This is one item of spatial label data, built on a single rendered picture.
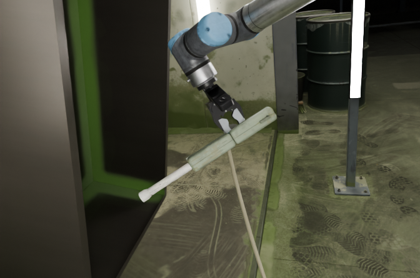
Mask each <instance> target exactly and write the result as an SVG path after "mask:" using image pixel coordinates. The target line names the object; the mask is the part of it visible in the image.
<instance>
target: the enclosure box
mask: <svg viewBox="0 0 420 278"><path fill-rule="evenodd" d="M170 33H171V0H0V278H120V276H121V274H122V273H123V271H124V269H125V268H126V266H127V264H128V262H129V260H130V259H131V257H132V255H133V254H134V251H135V250H136V248H137V246H138V245H139V243H140V241H141V239H142V238H143V236H144V234H145V233H146V231H147V229H148V227H149V225H150V224H151V222H152V220H153V219H154V216H155V215H156V213H157V211H158V210H159V208H160V206H161V204H162V203H163V201H164V199H165V198H166V192H167V186H166V187H164V188H163V189H161V190H160V191H158V192H157V193H155V194H153V195H152V196H151V197H150V199H148V200H147V201H145V202H143V201H142V200H141V199H140V197H139V193H140V192H141V191H143V190H144V189H148V188H150V187H151V186H153V185H155V184H156V183H157V182H159V181H160V180H162V179H164V178H165V177H167V165H168V112H169V60H170V49H169V48H168V42H169V40H170Z"/></svg>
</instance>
